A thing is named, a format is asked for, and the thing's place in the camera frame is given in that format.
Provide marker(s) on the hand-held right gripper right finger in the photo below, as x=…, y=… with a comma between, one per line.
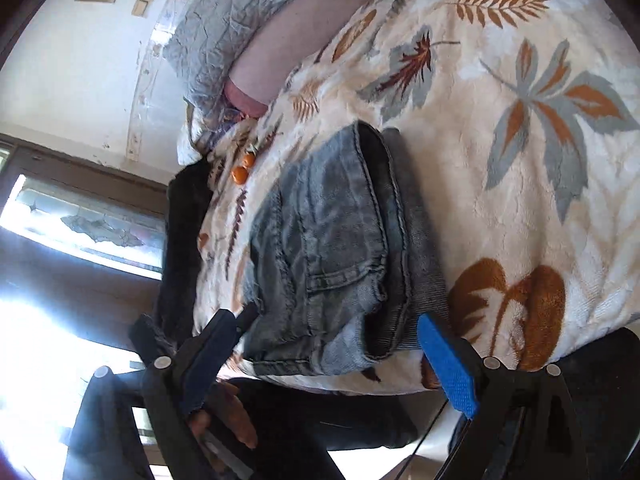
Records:
x=450, y=370

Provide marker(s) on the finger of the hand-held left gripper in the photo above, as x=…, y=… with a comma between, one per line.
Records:
x=246, y=317
x=147, y=335

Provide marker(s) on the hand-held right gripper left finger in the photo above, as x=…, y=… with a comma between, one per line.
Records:
x=205, y=360

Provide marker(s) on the grey washed denim pants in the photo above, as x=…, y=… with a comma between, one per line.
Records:
x=325, y=240

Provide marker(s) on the person's left hand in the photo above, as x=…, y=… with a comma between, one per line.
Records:
x=232, y=410

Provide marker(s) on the black garment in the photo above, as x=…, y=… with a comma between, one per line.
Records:
x=180, y=240

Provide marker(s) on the person's dark clothing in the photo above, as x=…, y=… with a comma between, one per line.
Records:
x=325, y=420

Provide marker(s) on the orange tangerine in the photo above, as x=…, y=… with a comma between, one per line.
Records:
x=248, y=159
x=240, y=174

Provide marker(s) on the leaf print fleece blanket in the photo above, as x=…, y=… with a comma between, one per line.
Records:
x=500, y=160

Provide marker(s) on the grey quilted pillow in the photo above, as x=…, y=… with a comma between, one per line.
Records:
x=220, y=35

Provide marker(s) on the pink bolster cushion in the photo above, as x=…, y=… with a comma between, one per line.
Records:
x=310, y=35

